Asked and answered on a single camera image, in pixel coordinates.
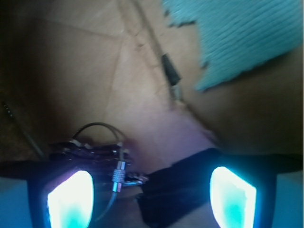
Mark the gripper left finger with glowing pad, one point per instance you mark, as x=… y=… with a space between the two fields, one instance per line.
x=35 y=194

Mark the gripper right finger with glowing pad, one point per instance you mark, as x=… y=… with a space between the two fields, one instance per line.
x=258 y=191

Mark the crumpled brown paper bag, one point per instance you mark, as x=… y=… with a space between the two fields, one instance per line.
x=75 y=61

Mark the small black connector plug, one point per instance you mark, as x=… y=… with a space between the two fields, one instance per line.
x=172 y=76

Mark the teal knitted cloth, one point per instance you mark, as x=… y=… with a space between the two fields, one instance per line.
x=238 y=35

